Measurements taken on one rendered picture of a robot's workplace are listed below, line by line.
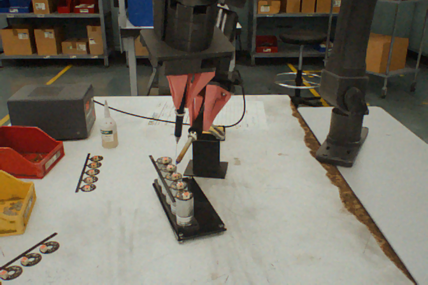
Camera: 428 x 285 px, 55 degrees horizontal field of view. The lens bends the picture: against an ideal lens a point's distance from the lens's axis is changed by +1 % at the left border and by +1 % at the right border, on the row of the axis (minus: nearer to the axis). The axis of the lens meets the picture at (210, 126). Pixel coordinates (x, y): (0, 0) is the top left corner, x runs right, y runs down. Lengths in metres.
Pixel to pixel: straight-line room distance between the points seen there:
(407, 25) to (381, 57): 1.87
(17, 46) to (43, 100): 4.20
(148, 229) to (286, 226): 0.20
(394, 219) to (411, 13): 5.10
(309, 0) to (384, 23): 1.16
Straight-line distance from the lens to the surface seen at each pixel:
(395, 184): 0.78
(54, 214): 0.68
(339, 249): 0.60
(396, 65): 4.09
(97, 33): 4.79
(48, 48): 4.97
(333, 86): 0.82
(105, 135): 0.86
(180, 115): 0.56
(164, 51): 0.47
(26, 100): 0.92
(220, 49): 0.49
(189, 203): 0.56
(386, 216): 0.69
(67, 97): 0.90
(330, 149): 0.85
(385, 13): 5.57
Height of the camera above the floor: 1.11
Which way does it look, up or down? 22 degrees down
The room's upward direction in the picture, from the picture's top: straight up
